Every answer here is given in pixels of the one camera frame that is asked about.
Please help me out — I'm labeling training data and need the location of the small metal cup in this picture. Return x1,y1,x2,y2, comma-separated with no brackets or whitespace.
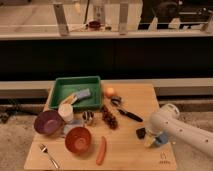
82,110,94,125

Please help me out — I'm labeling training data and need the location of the white cup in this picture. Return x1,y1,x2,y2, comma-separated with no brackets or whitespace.
58,104,73,122

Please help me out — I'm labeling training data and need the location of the bunch of dark grapes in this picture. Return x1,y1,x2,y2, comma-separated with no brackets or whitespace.
101,105,118,130

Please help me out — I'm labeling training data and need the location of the brown-red bowl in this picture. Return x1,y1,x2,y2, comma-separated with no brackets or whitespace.
65,127,92,154

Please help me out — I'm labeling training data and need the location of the black eraser block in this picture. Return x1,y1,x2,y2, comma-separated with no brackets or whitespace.
136,128,146,139

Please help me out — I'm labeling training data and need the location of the orange fruit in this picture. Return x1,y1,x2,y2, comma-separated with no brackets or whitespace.
104,87,115,98

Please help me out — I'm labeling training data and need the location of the purple bowl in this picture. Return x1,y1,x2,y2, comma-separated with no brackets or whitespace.
34,110,63,135

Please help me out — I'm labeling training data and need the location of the wooden board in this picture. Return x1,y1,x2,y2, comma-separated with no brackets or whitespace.
23,83,178,171

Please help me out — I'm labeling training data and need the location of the green plastic tray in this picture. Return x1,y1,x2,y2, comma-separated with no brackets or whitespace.
49,76,102,110

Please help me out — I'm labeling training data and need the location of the blue and yellow sponge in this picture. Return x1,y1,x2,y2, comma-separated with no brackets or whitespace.
61,89,91,104

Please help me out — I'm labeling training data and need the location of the dark red background bowl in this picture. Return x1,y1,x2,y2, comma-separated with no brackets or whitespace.
89,21,101,30

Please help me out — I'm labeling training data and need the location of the small blue cup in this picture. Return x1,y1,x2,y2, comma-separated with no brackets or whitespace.
154,133,168,146

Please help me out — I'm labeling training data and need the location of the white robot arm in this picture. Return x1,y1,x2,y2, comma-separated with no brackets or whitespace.
145,103,213,158

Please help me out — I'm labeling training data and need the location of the silver fork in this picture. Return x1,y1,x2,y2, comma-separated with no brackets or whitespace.
39,144,60,169

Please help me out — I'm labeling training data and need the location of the orange carrot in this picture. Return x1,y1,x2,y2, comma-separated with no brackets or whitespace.
96,136,107,165

